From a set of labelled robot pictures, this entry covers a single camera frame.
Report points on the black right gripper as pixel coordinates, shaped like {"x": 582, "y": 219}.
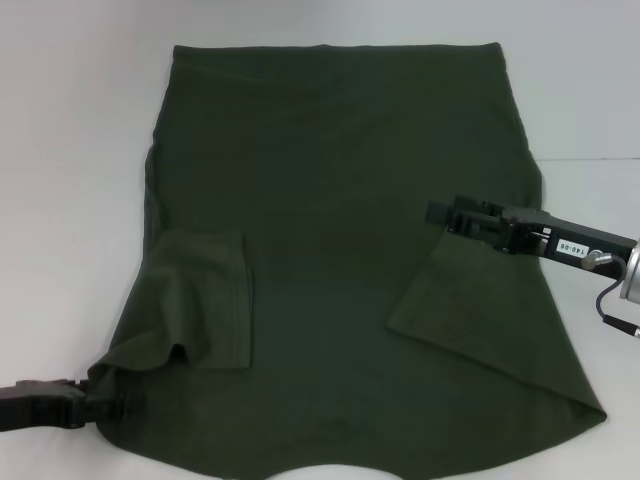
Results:
{"x": 565, "y": 242}

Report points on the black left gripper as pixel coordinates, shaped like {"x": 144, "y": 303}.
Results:
{"x": 40, "y": 405}

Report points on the dark green shirt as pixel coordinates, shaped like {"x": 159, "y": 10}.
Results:
{"x": 340, "y": 225}

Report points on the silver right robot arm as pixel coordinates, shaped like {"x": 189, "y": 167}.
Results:
{"x": 631, "y": 272}

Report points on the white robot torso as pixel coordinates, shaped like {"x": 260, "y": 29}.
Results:
{"x": 322, "y": 473}

